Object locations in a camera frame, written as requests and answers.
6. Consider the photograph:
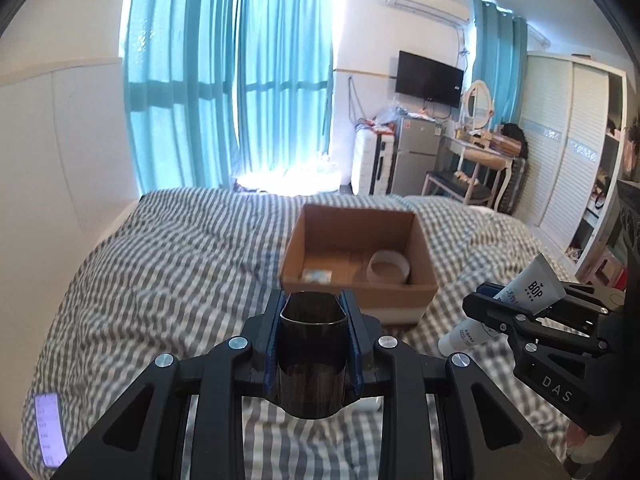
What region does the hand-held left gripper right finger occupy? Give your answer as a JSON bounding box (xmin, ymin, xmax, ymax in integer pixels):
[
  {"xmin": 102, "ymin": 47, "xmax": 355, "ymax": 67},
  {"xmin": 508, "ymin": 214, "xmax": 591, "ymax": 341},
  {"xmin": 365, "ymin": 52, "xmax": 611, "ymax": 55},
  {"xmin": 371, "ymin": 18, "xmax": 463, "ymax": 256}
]
[{"xmin": 340, "ymin": 290, "xmax": 566, "ymax": 480}]

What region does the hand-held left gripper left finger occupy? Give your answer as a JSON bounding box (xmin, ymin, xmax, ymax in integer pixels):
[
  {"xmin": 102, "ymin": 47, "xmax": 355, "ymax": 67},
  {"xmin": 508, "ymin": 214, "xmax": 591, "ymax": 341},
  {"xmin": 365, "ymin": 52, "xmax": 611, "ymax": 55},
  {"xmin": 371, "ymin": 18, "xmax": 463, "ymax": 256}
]
[{"xmin": 50, "ymin": 290, "xmax": 288, "ymax": 480}]

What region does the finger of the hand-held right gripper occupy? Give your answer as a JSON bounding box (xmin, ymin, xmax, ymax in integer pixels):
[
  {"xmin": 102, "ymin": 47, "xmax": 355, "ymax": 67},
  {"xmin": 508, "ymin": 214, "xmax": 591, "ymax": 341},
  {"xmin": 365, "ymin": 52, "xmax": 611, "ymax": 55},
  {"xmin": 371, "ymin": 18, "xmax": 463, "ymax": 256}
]
[
  {"xmin": 560, "ymin": 282, "xmax": 626, "ymax": 313},
  {"xmin": 462, "ymin": 284, "xmax": 608, "ymax": 356}
]

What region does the dark glossy cup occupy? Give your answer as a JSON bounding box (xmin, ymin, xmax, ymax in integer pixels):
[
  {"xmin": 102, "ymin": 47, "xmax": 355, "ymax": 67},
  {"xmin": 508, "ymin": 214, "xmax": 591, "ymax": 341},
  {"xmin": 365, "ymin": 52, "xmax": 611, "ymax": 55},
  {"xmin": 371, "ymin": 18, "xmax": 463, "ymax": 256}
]
[{"xmin": 278, "ymin": 292, "xmax": 349, "ymax": 418}]

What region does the white cream tube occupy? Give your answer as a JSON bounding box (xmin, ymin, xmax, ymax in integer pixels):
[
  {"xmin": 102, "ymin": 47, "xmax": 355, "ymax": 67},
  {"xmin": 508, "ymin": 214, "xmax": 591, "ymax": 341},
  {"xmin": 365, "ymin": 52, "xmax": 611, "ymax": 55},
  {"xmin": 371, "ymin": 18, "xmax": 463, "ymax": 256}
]
[{"xmin": 439, "ymin": 252, "xmax": 567, "ymax": 356}]

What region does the cardboard box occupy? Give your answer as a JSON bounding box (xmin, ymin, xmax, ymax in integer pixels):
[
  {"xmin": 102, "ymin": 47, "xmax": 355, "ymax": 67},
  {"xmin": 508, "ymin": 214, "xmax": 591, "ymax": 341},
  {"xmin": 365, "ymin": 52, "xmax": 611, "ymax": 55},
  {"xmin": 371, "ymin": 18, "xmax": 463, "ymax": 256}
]
[{"xmin": 278, "ymin": 203, "xmax": 440, "ymax": 326}]

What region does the pink plastic stool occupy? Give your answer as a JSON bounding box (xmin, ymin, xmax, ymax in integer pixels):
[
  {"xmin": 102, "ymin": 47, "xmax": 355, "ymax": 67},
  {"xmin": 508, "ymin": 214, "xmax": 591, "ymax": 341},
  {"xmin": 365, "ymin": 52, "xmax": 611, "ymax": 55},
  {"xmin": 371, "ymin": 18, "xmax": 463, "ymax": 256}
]
[{"xmin": 587, "ymin": 255, "xmax": 626, "ymax": 291}]

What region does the clear tape roll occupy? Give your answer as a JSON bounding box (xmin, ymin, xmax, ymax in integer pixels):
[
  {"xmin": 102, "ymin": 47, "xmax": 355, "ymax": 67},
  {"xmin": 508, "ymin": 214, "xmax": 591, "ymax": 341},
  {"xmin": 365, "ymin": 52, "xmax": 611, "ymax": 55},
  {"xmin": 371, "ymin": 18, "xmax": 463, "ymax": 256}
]
[{"xmin": 366, "ymin": 250, "xmax": 412, "ymax": 286}]

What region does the dark cushioned chair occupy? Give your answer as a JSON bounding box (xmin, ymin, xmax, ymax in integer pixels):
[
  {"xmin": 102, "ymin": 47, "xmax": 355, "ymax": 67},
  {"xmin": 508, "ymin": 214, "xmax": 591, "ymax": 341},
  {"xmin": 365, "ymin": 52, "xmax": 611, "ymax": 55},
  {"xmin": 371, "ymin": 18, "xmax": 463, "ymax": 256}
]
[{"xmin": 425, "ymin": 170, "xmax": 493, "ymax": 206}]

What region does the grey checked blanket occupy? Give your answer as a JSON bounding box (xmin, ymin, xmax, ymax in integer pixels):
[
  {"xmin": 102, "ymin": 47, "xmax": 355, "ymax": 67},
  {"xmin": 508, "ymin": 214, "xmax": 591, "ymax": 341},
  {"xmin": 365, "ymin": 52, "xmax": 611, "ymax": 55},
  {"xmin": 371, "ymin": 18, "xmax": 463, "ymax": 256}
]
[{"xmin": 22, "ymin": 187, "xmax": 586, "ymax": 480}]

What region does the white slatted wardrobe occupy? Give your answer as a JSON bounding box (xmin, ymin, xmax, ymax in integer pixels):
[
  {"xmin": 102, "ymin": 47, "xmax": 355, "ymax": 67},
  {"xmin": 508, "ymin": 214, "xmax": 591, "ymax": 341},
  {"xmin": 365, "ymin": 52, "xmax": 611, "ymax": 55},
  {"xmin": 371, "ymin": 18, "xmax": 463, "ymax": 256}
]
[{"xmin": 517, "ymin": 52, "xmax": 628, "ymax": 281}]

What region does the white dressing table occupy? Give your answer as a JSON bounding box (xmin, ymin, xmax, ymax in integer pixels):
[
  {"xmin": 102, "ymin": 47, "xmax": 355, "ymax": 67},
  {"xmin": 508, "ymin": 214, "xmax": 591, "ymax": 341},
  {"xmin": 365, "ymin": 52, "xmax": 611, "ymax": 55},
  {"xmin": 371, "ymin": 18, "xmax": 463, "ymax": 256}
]
[{"xmin": 440, "ymin": 132, "xmax": 516, "ymax": 211}]

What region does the silver fridge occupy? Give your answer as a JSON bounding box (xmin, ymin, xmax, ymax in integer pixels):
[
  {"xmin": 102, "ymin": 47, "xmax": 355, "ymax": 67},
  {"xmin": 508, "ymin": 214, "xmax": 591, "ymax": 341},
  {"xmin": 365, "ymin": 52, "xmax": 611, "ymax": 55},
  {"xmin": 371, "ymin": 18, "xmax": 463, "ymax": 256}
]
[{"xmin": 387, "ymin": 112, "xmax": 448, "ymax": 196}]

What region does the white suitcase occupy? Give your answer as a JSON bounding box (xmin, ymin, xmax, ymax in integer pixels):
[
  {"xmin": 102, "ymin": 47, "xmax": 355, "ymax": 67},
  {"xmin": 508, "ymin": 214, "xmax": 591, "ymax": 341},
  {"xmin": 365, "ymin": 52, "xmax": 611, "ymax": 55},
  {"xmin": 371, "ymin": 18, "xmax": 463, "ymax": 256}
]
[{"xmin": 351, "ymin": 127, "xmax": 396, "ymax": 196}]

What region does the white oval mirror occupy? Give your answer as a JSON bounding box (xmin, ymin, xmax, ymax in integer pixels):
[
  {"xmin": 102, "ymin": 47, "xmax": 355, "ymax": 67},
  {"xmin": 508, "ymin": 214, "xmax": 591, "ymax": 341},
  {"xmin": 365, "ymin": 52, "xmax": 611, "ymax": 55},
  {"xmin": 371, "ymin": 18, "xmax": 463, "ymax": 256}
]
[{"xmin": 461, "ymin": 80, "xmax": 495, "ymax": 131}]

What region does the clear plastic bag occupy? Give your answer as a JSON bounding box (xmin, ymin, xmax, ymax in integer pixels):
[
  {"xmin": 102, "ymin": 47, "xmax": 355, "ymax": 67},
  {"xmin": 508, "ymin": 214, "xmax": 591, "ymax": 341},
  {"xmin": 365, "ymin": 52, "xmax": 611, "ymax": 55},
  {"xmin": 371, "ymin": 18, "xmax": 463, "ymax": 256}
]
[{"xmin": 372, "ymin": 105, "xmax": 406, "ymax": 128}]

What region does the phone with lit screen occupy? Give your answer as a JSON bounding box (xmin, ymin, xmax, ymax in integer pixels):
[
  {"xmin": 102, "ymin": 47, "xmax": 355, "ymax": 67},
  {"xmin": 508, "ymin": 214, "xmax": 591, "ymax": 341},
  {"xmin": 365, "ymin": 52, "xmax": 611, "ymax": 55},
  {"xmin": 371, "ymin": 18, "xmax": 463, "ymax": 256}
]
[{"xmin": 34, "ymin": 392, "xmax": 68, "ymax": 466}]

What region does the narrow teal curtain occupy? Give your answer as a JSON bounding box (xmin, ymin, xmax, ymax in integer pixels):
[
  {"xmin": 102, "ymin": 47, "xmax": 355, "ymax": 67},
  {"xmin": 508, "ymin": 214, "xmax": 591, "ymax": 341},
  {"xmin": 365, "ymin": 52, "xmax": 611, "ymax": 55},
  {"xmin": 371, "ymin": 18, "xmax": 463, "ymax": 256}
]
[{"xmin": 472, "ymin": 0, "xmax": 528, "ymax": 131}]

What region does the wide teal curtain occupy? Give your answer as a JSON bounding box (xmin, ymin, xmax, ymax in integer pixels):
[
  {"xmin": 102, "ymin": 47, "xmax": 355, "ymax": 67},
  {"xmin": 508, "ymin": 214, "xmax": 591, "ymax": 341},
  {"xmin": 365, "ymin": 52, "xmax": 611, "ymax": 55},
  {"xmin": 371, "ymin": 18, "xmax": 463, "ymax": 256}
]
[{"xmin": 122, "ymin": 0, "xmax": 238, "ymax": 191}]

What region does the white air conditioner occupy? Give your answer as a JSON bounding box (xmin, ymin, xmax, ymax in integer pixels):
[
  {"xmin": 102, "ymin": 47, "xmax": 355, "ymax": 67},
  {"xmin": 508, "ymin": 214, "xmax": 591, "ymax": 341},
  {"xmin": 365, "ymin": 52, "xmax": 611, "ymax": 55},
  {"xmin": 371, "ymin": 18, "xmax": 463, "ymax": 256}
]
[{"xmin": 385, "ymin": 0, "xmax": 473, "ymax": 26}]

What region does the black wall television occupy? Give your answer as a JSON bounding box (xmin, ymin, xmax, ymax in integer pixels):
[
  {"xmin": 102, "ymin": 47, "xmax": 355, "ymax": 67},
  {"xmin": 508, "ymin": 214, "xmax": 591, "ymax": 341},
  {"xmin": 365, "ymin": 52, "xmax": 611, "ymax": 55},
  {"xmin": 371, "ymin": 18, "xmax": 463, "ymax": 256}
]
[{"xmin": 395, "ymin": 51, "xmax": 464, "ymax": 108}]

